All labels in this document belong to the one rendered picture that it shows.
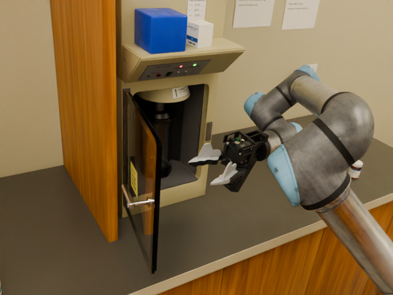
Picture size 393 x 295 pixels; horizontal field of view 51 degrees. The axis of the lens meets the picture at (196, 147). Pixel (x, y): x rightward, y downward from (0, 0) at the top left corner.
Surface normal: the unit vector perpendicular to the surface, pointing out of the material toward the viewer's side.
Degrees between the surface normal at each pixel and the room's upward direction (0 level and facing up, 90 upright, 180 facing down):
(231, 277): 90
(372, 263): 95
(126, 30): 90
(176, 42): 90
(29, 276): 0
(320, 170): 76
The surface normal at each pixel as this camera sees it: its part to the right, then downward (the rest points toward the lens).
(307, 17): 0.51, 0.44
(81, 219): 0.08, -0.88
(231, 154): -0.78, 0.25
